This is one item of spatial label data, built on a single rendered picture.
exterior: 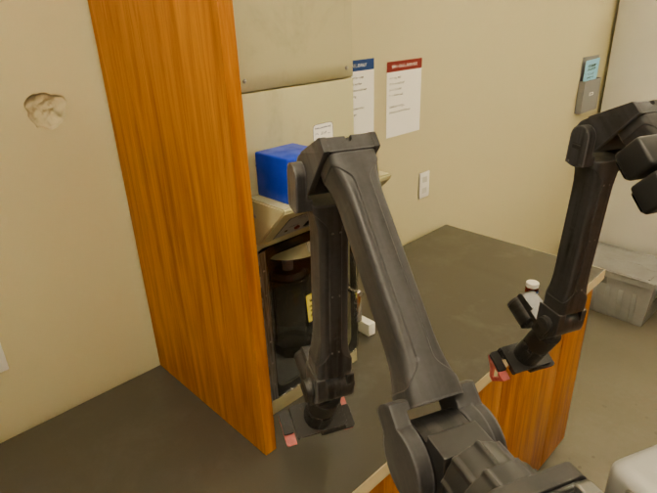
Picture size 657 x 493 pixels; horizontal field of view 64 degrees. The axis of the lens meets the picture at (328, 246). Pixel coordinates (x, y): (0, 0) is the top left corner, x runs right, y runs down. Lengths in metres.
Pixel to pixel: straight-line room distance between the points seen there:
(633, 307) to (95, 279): 3.14
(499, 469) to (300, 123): 0.83
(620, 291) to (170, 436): 2.98
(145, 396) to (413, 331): 1.05
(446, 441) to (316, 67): 0.83
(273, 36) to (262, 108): 0.13
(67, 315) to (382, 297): 1.03
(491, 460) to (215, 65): 0.71
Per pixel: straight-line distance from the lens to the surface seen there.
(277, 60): 1.08
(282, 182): 1.00
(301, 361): 1.01
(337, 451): 1.27
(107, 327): 1.52
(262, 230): 1.06
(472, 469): 0.51
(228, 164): 0.95
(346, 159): 0.63
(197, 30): 0.96
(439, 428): 0.56
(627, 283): 3.70
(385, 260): 0.58
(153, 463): 1.32
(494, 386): 1.68
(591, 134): 0.97
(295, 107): 1.12
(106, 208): 1.41
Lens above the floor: 1.84
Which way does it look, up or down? 24 degrees down
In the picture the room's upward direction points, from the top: 2 degrees counter-clockwise
